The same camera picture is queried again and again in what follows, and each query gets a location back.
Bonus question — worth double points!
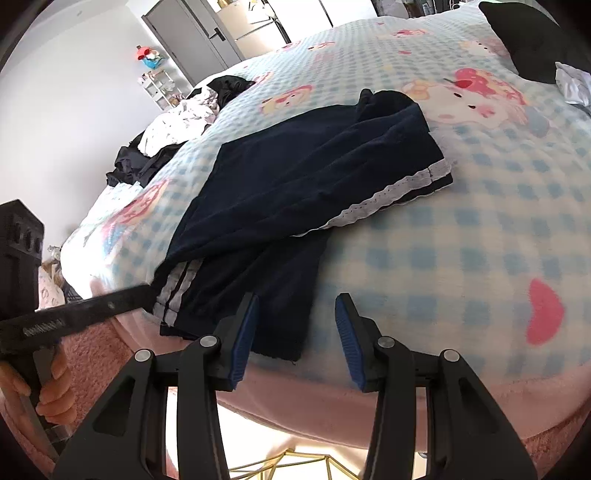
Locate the navy blue striped shorts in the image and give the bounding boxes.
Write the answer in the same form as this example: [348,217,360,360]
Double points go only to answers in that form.
[152,89,453,361]

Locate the person's left hand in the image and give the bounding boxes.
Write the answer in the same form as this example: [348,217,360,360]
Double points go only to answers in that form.
[1,347,77,429]

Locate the black garment in pile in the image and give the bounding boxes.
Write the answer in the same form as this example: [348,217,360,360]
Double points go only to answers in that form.
[106,75,255,187]

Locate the blue checkered cartoon blanket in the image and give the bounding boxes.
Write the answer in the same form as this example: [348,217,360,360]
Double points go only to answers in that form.
[61,3,590,385]

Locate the pink patterned garment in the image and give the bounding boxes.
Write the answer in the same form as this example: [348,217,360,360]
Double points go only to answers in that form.
[137,87,219,157]

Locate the white shelf rack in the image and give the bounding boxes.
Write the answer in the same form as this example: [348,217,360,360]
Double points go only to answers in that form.
[138,68,184,111]

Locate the red blue plush toy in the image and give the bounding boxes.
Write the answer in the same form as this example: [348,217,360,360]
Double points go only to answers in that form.
[135,45,164,70]

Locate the grey door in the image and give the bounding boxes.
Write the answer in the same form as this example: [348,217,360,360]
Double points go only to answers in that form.
[141,0,245,86]

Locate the beige refrigerator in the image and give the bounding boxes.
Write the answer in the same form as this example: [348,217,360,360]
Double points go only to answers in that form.
[216,0,290,59]

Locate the white wardrobe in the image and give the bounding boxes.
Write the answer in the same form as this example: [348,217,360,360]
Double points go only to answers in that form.
[270,0,378,28]

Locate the silver plastic bag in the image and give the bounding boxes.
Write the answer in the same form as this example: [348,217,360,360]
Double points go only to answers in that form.
[555,62,591,114]

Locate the black folded garment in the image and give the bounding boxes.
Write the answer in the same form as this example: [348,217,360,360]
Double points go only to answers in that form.
[479,1,590,84]

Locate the gold wire basket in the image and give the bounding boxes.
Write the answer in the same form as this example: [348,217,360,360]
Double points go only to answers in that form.
[229,449,360,480]

